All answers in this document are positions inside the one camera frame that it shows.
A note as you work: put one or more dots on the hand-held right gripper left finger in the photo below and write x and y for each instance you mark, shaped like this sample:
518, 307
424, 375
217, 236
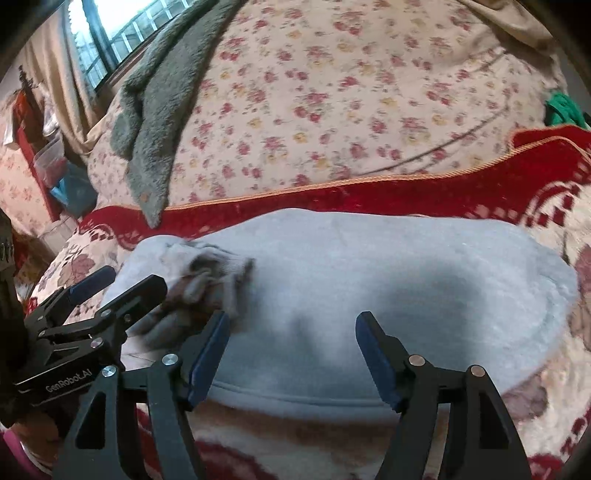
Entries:
210, 360

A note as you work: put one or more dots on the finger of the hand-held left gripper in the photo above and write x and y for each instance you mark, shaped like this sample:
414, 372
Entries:
92, 281
138, 295

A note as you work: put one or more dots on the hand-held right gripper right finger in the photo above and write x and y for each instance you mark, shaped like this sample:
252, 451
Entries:
378, 360

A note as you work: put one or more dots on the grey fleece pants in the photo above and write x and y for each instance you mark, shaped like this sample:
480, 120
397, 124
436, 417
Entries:
346, 277

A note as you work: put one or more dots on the blue plastic container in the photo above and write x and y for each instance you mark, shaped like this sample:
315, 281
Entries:
74, 194

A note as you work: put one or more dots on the pink plastic basin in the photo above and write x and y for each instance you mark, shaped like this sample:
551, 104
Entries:
11, 450

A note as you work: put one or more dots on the pink floral cloth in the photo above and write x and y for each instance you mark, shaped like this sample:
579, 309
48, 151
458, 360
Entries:
18, 184

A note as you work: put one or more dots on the clear plastic box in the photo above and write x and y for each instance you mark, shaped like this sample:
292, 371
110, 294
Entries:
48, 157

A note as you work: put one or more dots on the red shelf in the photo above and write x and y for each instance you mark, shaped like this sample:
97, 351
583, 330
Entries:
27, 138

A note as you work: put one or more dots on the red and cream patterned blanket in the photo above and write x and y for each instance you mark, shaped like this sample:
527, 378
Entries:
415, 194

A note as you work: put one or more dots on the grey-green fleece blanket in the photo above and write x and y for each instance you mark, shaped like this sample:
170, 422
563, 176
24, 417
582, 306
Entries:
157, 115

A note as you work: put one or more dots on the beige curtain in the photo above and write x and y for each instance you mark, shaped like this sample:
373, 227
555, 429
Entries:
60, 69

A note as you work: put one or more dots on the window with metal bars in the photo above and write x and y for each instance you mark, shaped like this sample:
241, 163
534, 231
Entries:
120, 23

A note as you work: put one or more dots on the floral bedsheet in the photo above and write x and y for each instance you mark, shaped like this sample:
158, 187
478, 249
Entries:
346, 92

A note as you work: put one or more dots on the green cloth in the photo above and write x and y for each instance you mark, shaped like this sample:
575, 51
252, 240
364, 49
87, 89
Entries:
565, 110

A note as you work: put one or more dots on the beige cloth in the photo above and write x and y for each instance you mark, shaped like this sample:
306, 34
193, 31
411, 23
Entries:
508, 23

